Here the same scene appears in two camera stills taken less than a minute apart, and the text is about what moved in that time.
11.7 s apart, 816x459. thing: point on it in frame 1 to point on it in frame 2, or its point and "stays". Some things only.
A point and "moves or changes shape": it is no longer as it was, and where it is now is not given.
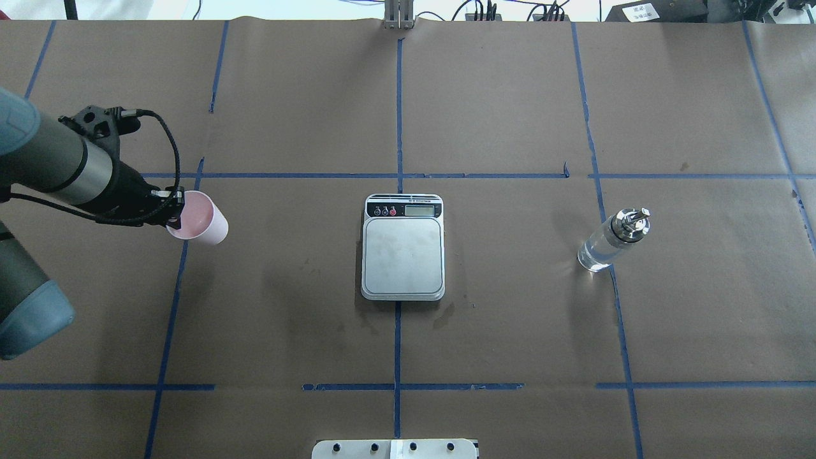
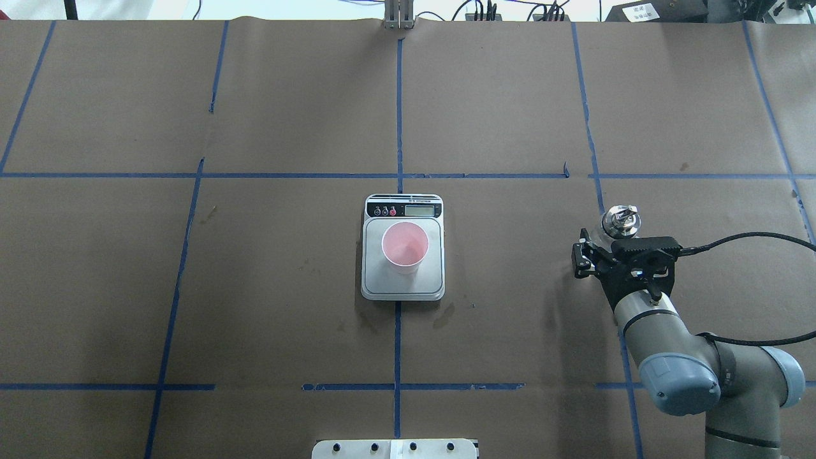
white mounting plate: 396,449 stays
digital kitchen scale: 403,248 stays
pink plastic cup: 201,218 to 405,245
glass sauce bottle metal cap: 630,225 moves or changes shape
